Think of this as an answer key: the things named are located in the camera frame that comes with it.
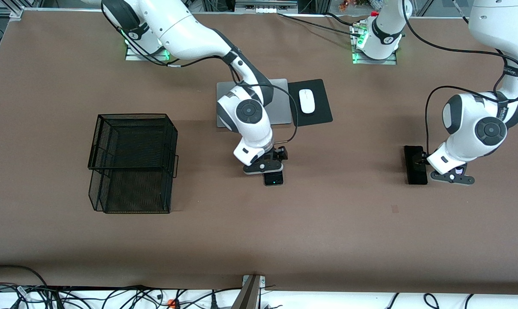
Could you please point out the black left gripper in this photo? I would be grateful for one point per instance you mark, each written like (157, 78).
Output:
(422, 159)

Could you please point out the black mesh two-tier organizer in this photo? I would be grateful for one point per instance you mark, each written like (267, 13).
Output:
(156, 201)

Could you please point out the black flip phone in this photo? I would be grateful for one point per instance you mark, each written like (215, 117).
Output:
(274, 181)

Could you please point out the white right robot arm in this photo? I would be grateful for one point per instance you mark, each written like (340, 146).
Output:
(186, 30)

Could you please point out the black mouse pad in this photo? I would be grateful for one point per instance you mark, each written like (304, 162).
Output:
(319, 116)

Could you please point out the black slab smartphone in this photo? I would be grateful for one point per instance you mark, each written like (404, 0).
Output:
(413, 176)

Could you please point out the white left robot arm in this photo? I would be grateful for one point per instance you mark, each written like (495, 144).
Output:
(469, 124)

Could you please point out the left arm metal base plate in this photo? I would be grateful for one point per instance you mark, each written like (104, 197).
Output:
(390, 62)

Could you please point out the aluminium frame profile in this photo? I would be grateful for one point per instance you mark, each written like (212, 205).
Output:
(15, 13)

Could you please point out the white power strip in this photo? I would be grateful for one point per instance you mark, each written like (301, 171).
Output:
(263, 9)

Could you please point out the silver closed laptop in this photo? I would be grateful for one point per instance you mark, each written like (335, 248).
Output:
(282, 113)

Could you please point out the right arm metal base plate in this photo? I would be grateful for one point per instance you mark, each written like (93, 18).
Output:
(134, 57)

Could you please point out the white computer mouse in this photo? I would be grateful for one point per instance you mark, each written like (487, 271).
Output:
(307, 101)

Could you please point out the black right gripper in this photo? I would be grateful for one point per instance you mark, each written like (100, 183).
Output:
(280, 152)

